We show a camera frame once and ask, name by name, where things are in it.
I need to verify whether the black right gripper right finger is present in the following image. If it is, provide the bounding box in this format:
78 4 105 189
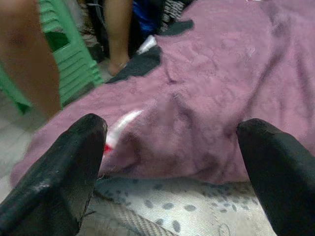
236 118 315 236

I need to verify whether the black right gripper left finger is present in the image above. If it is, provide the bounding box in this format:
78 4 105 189
0 113 108 236

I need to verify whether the pink cartoon print blanket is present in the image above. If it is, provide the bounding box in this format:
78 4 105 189
9 0 315 187

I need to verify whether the white quilted mattress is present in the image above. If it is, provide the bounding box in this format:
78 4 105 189
81 176 279 236

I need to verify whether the green plastic stool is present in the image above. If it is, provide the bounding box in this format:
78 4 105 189
0 0 104 115

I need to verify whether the person in grey shorts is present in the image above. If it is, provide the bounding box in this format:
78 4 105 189
0 0 135 118

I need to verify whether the blue bag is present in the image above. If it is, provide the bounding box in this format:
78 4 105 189
132 0 158 34

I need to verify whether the black bag with white print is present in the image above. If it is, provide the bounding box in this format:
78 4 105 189
159 0 188 25

